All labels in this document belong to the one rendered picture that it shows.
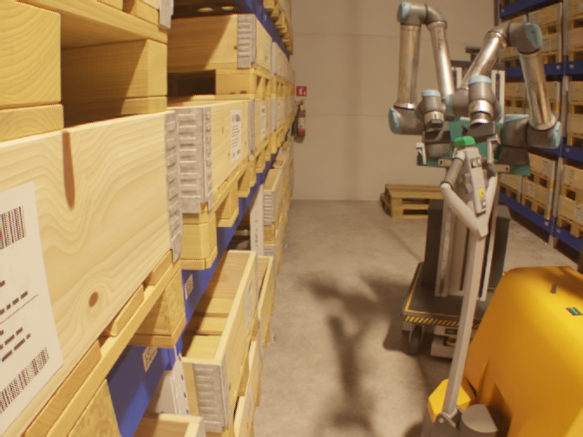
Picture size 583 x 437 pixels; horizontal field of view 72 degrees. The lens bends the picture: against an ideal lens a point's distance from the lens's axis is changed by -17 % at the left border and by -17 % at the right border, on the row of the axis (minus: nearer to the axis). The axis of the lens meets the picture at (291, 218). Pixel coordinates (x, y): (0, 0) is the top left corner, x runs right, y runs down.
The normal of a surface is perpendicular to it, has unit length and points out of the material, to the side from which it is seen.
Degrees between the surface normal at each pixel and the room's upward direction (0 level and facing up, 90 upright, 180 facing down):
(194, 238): 90
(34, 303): 90
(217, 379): 90
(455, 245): 90
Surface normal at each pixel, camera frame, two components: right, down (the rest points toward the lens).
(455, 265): -0.37, 0.24
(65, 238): 1.00, 0.01
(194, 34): -0.04, 0.25
